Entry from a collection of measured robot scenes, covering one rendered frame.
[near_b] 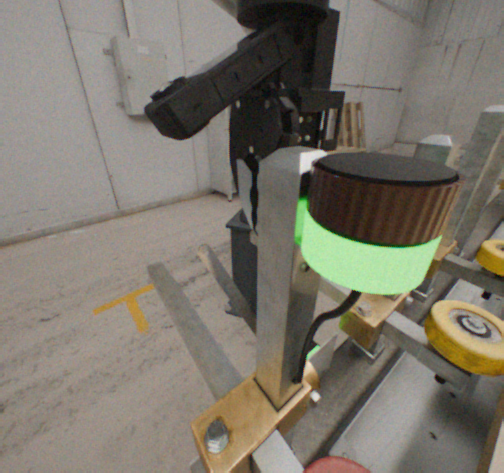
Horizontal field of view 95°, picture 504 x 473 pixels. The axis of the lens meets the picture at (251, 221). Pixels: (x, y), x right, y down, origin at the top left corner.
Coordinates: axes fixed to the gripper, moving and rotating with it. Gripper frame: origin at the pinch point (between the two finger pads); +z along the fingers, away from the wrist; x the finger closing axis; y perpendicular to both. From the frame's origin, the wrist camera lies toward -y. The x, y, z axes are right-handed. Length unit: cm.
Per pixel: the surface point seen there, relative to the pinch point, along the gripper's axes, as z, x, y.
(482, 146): -5.9, -8.2, 45.0
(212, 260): 1.1, -0.2, -5.9
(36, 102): -14, 259, -27
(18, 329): 101, 133, -66
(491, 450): 11.2, -22.4, 5.6
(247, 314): 8.6, -2.3, -3.2
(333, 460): 10.1, -15.4, -5.1
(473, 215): 15, -8, 71
